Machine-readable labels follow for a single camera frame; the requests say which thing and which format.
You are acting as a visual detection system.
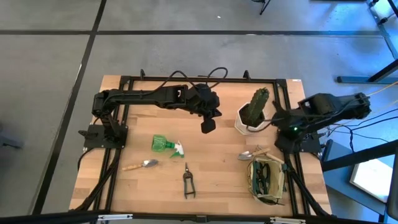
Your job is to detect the white faceted plant pot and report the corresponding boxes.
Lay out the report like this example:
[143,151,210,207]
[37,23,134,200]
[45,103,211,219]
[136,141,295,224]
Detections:
[234,101,268,136]

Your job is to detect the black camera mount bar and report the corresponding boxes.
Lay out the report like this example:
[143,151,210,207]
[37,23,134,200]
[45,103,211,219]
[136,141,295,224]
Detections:
[0,210,386,224]

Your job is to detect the tan and green gardening bag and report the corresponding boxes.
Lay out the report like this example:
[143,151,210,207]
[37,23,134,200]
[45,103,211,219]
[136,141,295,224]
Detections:
[248,155,289,206]

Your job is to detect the black diagonal metal beam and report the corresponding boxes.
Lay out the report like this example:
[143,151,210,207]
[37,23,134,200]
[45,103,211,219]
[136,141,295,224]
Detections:
[322,139,398,172]

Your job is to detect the black chair base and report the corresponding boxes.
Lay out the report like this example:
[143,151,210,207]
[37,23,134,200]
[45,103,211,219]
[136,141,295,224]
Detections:
[251,0,272,16]

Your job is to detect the narrow trowel with wooden handle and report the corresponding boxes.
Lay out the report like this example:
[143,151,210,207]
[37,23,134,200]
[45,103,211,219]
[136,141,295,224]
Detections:
[122,159,159,171]

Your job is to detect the green-handled garden snips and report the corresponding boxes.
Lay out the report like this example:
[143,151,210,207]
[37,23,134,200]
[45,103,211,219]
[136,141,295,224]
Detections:
[182,162,197,200]

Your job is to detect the grey metal rail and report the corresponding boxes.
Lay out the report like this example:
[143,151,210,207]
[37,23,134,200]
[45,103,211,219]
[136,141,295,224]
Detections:
[366,0,398,60]

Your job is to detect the green plastic spray bottle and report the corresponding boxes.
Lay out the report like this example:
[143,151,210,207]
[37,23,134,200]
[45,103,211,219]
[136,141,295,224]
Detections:
[151,134,185,159]

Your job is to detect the black floor cable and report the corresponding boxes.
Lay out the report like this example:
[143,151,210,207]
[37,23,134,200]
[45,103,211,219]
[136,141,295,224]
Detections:
[351,116,398,131]
[354,107,398,126]

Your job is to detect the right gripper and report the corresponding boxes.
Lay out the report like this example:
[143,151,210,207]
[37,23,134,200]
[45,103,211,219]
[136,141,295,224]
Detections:
[272,100,308,139]

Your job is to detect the yellow extension cord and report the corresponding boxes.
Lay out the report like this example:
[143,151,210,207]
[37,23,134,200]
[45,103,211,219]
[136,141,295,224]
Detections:
[366,80,398,98]

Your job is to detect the white flat panel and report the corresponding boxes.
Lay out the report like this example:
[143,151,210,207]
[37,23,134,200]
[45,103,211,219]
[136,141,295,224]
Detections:
[349,158,394,203]

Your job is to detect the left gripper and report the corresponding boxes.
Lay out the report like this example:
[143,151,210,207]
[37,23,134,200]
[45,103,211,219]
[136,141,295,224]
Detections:
[186,83,222,134]

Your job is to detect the grey floor stand base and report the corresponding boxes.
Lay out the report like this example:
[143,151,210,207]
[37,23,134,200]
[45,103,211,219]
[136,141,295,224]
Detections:
[0,124,24,150]

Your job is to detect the green cactus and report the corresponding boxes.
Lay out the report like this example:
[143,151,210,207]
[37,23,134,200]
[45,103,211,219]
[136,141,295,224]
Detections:
[248,86,271,125]

